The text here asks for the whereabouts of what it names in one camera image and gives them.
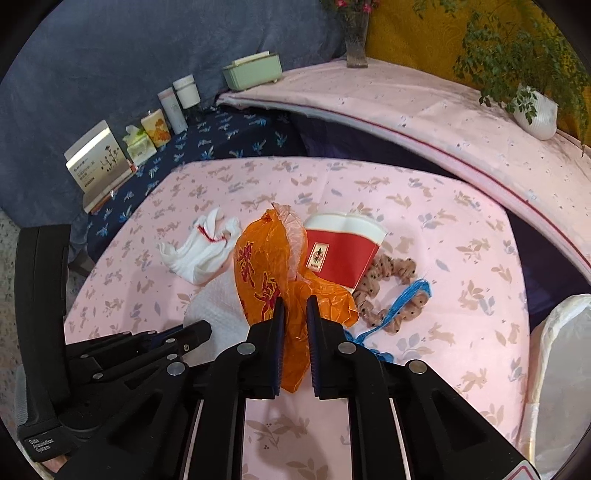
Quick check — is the potted green plant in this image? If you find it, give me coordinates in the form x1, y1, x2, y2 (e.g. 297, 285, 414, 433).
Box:
413, 1, 590, 146

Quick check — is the brown dotted scrunchie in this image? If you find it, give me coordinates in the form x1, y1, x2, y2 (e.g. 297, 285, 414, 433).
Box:
353, 253, 431, 335

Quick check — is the white lined trash bin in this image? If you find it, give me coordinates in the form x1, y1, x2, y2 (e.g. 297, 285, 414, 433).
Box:
518, 294, 590, 479

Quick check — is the white sock with red thread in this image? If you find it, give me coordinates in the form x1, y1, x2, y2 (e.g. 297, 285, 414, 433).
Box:
156, 208, 242, 286

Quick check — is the orange floral paper cup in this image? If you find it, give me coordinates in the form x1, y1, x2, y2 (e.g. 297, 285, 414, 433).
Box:
140, 109, 171, 148

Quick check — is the pink white-dotted tablecloth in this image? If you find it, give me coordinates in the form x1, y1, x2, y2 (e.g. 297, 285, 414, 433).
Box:
217, 60, 591, 276

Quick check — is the glass vase with flowers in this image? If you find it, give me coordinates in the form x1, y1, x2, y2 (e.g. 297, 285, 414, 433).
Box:
322, 0, 380, 69

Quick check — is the orange printed plastic bag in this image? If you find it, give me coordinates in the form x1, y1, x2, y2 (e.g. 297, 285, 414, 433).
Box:
233, 203, 359, 393

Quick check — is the mustard yellow fabric backdrop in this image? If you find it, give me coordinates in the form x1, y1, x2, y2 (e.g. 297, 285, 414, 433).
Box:
363, 0, 591, 144

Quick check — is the white product box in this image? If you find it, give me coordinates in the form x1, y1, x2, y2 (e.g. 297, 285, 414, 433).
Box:
64, 120, 134, 213

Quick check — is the pink leaf-print tablecloth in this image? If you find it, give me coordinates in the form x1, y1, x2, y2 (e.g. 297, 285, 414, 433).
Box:
63, 156, 532, 480

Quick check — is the white cylindrical jar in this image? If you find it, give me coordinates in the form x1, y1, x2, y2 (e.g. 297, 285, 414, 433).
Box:
172, 75, 201, 110

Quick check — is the navy floral cloth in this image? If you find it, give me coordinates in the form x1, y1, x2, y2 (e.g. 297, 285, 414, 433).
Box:
87, 106, 307, 261

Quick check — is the tall white tube bottle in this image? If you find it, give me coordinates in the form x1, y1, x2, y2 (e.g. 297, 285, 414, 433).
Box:
157, 87, 188, 135

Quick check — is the white crumpled tissue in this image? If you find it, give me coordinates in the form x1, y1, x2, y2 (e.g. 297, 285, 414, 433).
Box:
183, 267, 249, 367

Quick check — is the blue fabric backdrop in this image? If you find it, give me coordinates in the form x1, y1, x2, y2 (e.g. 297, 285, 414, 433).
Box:
1, 1, 344, 227

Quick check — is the small green tissue pack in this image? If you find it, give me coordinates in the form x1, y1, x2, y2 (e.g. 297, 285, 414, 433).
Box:
123, 125, 156, 167

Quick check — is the flattened red white paper cup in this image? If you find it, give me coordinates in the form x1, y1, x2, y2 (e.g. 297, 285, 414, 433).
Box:
304, 213, 388, 292

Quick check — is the mint green tissue box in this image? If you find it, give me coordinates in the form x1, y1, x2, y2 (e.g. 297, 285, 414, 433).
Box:
222, 51, 283, 91

